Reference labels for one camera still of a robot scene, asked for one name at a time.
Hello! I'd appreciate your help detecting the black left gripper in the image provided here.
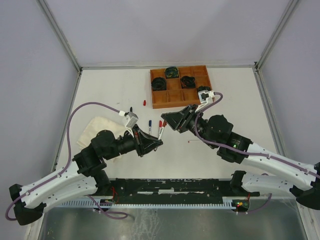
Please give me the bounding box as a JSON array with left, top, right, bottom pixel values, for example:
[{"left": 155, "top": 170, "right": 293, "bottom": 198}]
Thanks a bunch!
[{"left": 104, "top": 123, "right": 164, "bottom": 160}]

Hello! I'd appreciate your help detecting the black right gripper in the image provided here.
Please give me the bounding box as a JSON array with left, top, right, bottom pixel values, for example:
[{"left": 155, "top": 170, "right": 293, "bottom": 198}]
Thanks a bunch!
[{"left": 160, "top": 104, "right": 216, "bottom": 149}]

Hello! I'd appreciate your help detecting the white pen brown end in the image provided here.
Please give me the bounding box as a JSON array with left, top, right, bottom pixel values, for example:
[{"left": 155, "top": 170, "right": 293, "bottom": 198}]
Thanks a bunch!
[{"left": 158, "top": 127, "right": 164, "bottom": 140}]

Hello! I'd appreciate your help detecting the white marker red end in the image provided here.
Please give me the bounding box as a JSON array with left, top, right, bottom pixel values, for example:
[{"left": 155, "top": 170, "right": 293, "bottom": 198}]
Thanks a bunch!
[{"left": 158, "top": 126, "right": 162, "bottom": 137}]

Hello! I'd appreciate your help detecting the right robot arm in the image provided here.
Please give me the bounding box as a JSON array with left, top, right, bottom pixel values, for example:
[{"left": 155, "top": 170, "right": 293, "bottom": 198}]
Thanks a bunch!
[{"left": 161, "top": 105, "right": 320, "bottom": 210}]

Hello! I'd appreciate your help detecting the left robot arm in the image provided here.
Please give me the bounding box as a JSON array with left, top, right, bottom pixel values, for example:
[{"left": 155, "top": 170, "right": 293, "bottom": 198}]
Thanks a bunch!
[{"left": 6, "top": 125, "right": 163, "bottom": 226}]

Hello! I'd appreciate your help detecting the wooden compartment tray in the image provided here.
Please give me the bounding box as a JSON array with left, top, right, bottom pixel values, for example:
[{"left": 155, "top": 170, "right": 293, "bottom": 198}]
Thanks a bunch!
[{"left": 150, "top": 65, "right": 212, "bottom": 109}]

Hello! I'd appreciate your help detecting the cream folded cloth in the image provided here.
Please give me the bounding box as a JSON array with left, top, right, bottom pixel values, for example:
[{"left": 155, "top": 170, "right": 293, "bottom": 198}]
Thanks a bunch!
[{"left": 76, "top": 116, "right": 126, "bottom": 150}]

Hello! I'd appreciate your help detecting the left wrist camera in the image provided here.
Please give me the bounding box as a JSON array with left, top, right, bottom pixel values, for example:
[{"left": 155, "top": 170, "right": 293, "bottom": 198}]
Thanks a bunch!
[{"left": 119, "top": 110, "right": 139, "bottom": 130}]

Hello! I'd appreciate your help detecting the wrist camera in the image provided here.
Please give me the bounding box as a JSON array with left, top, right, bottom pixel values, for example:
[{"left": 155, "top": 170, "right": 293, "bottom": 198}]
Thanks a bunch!
[
  {"left": 195, "top": 90, "right": 215, "bottom": 113},
  {"left": 119, "top": 110, "right": 139, "bottom": 130}
]

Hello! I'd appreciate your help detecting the coiled black cable left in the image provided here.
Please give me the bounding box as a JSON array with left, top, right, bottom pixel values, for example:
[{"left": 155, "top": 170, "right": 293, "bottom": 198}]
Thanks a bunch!
[{"left": 151, "top": 77, "right": 168, "bottom": 91}]

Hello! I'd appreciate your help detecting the coiled black cable centre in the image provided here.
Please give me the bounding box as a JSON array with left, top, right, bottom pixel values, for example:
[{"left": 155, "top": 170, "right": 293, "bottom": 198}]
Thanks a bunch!
[{"left": 180, "top": 75, "right": 197, "bottom": 89}]

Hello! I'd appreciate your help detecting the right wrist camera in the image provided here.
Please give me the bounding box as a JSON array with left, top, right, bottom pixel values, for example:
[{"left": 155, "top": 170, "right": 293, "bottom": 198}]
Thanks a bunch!
[{"left": 195, "top": 90, "right": 215, "bottom": 113}]

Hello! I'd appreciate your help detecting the coiled green black cable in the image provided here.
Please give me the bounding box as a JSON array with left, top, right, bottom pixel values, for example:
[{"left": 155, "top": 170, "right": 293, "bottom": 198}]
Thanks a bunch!
[{"left": 164, "top": 66, "right": 180, "bottom": 80}]

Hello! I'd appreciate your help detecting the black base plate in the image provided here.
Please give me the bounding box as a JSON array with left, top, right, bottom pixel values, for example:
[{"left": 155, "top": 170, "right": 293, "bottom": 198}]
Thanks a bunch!
[{"left": 93, "top": 171, "right": 260, "bottom": 203}]

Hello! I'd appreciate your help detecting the white slotted cable duct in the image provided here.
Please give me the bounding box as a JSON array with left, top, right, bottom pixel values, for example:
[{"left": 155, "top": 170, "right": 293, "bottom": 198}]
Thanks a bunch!
[{"left": 58, "top": 197, "right": 249, "bottom": 210}]

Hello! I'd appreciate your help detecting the aluminium frame right post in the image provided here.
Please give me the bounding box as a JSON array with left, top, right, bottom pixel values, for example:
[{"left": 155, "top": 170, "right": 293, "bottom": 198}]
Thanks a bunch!
[{"left": 255, "top": 0, "right": 302, "bottom": 72}]

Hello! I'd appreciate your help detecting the aluminium frame post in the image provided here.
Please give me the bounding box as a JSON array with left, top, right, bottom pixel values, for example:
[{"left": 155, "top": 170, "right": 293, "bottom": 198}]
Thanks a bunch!
[
  {"left": 36, "top": 0, "right": 82, "bottom": 73},
  {"left": 255, "top": 0, "right": 302, "bottom": 72}
]

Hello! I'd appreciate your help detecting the aluminium frame back rail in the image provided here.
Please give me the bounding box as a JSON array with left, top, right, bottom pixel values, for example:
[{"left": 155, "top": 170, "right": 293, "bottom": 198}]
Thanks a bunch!
[{"left": 81, "top": 64, "right": 256, "bottom": 71}]

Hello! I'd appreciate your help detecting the aluminium frame left post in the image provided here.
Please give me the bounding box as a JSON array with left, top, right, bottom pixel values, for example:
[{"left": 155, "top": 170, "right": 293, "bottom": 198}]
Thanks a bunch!
[{"left": 36, "top": 0, "right": 82, "bottom": 73}]

